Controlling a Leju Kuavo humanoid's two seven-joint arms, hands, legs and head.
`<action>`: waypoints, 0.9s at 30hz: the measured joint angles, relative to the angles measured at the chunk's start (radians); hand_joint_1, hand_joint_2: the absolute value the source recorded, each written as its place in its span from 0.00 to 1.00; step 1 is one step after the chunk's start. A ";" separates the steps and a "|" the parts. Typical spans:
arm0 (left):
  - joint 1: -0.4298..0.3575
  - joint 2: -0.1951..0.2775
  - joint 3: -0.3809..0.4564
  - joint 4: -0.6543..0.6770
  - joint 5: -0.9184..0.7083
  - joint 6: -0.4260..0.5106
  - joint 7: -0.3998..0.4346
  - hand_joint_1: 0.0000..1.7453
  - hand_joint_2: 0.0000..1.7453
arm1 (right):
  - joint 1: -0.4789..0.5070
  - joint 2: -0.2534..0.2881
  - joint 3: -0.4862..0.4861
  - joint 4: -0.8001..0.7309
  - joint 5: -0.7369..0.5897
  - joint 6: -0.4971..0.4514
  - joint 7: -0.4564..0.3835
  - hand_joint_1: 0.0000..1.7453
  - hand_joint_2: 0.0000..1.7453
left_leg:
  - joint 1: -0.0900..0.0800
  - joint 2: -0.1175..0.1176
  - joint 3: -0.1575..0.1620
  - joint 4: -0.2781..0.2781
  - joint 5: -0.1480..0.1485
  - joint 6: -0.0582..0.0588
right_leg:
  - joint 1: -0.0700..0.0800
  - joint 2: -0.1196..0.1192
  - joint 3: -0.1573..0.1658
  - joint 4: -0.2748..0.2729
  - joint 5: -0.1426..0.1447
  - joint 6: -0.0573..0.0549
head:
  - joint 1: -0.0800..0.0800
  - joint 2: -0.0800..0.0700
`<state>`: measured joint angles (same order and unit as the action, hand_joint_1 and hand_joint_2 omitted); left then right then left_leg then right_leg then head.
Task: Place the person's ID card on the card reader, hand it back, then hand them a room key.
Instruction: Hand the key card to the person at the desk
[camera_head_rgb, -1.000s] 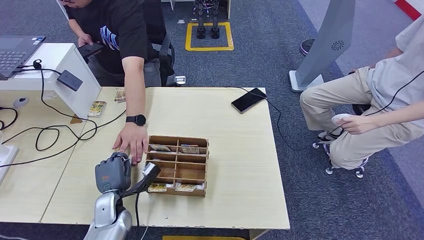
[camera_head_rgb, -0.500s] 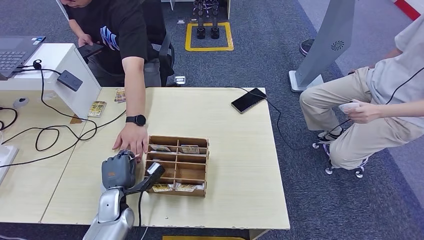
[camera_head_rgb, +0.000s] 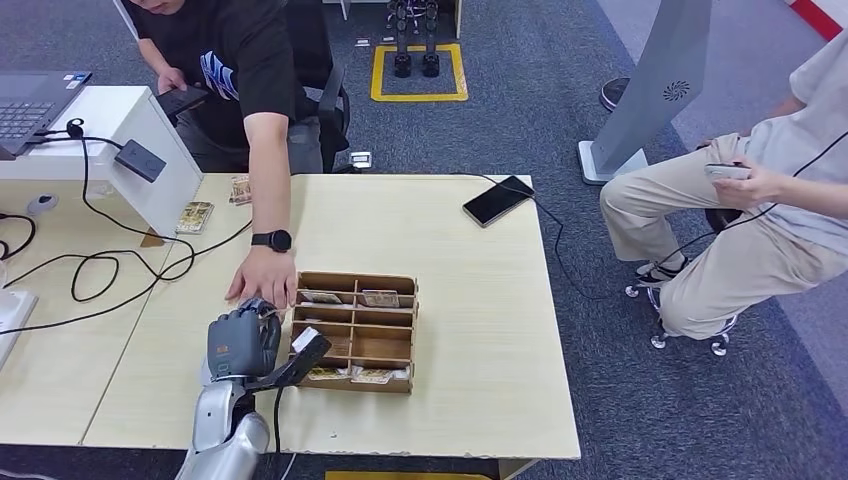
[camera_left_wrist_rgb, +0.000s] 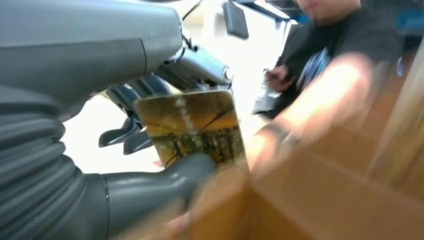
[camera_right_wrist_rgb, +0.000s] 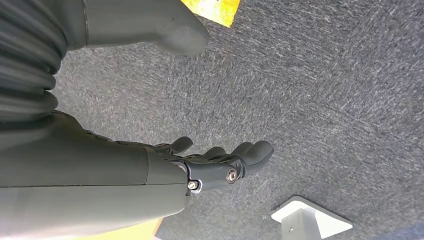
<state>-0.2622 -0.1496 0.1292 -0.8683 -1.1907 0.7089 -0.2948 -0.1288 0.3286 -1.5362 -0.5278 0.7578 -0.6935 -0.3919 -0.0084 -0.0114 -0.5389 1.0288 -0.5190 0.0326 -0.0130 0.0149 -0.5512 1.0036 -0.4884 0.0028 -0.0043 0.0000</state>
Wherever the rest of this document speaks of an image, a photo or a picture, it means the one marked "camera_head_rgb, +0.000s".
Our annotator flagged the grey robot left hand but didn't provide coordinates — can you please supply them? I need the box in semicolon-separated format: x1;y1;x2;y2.
206;298;284;380

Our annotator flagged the operator person's left hand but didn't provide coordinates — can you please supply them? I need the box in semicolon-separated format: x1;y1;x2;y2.
712;157;786;211

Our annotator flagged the guest person's left hand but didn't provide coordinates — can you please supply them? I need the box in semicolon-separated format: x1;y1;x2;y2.
225;246;299;311

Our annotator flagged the guest person's right hand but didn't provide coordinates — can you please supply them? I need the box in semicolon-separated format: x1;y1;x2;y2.
156;66;191;96

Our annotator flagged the white handheld controller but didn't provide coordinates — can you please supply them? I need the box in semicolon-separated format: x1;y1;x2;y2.
703;162;754;183

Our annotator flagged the key card tree avenue print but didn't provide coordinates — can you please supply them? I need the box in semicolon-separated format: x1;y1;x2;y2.
360;289;402;310

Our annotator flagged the wooden card organizer box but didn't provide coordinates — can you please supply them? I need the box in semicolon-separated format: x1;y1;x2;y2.
286;270;420;396

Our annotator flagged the guest person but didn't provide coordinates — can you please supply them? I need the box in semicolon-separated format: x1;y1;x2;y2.
119;0;352;311

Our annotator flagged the operator person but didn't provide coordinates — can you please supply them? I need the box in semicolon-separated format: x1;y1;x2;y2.
599;29;848;342

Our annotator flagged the card stack yellow print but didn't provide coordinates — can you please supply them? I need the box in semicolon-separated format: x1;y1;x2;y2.
175;201;216;236

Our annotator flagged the black wristwatch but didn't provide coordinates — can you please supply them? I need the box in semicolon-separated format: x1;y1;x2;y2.
250;229;294;254

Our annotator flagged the stool with chrome casters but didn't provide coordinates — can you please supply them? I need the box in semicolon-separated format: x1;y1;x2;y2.
623;135;747;358

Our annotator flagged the small black box device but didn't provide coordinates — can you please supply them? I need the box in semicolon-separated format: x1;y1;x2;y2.
113;139;168;184

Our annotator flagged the white desk riser box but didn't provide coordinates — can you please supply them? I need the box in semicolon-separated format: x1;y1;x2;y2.
0;84;204;240

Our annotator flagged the grey kiosk stand white base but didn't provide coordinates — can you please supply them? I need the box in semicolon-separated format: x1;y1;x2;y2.
577;0;713;187

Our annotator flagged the dark grey laptop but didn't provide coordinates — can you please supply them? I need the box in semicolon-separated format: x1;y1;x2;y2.
0;70;93;162

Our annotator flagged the black office chair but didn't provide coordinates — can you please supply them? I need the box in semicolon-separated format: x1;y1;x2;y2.
284;0;352;175

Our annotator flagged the dark round floor object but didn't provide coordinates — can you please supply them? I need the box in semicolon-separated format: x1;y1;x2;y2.
598;76;631;114

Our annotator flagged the white display board red stripe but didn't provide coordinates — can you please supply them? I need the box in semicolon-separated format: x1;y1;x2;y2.
784;0;848;42

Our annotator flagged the white flat device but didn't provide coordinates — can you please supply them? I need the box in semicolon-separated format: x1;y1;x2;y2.
0;289;39;371

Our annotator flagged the black smartphone gold edge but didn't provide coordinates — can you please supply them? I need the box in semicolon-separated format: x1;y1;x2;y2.
461;175;536;229

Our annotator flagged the pale table leg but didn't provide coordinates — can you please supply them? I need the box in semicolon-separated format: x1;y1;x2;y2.
496;458;539;480

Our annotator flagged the thin black cable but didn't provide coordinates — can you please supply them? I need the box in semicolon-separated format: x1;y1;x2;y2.
0;198;256;338
453;170;623;305
652;129;848;274
0;213;38;262
29;117;198;283

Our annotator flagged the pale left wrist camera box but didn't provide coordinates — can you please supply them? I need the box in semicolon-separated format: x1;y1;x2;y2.
288;325;333;372

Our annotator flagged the white gantry frame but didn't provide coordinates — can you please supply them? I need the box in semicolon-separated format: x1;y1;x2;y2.
321;0;464;40

